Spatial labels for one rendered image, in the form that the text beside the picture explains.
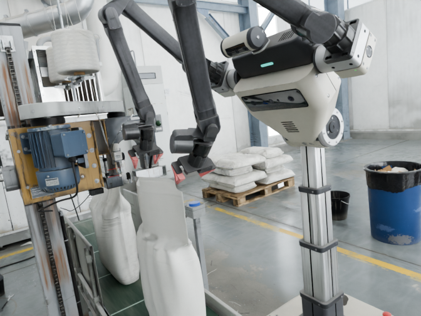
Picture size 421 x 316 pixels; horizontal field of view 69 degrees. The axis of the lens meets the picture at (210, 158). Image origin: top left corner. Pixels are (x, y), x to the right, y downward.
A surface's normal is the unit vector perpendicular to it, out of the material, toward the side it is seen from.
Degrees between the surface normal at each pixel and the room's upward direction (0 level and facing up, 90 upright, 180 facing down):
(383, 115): 90
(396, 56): 90
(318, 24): 118
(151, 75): 90
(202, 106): 106
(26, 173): 90
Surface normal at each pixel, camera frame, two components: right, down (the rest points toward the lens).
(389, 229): -0.69, 0.24
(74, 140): 0.86, -0.02
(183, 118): 0.57, 0.06
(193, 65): 0.26, 0.59
